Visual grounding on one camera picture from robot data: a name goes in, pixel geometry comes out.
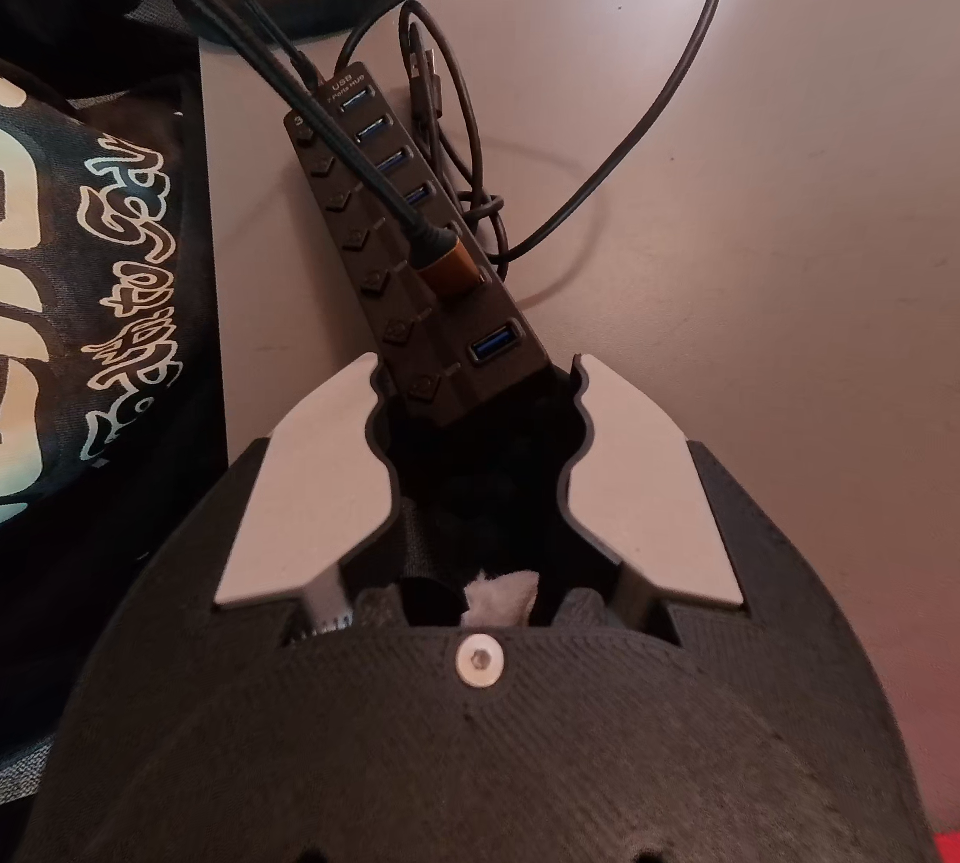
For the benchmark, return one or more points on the person's right hand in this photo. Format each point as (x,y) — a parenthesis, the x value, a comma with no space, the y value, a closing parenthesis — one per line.
(502,597)

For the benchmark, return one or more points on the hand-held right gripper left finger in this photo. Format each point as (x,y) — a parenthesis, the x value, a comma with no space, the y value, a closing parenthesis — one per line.
(307,488)

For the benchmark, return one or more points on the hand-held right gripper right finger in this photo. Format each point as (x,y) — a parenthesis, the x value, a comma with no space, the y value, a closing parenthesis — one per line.
(652,503)

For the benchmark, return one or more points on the black multi-port usb hub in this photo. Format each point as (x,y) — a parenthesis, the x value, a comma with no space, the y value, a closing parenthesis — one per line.
(427,323)

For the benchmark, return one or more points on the person's black printed shirt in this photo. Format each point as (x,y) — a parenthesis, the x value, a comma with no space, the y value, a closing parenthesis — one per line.
(97,240)

